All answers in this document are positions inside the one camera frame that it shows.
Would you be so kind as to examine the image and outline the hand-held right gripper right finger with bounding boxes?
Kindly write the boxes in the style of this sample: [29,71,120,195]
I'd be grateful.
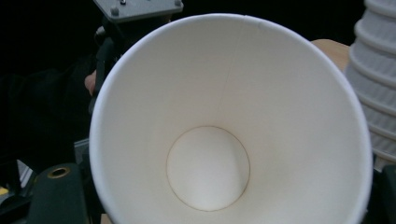
[362,164,396,224]

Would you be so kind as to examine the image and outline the stack of paper cups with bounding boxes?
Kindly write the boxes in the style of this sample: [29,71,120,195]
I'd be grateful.
[344,0,396,173]

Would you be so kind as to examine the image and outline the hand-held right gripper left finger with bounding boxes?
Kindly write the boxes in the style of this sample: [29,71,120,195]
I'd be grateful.
[26,162,90,224]

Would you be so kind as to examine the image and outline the blue white paper cup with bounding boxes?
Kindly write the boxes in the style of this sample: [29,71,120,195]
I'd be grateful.
[89,12,374,224]

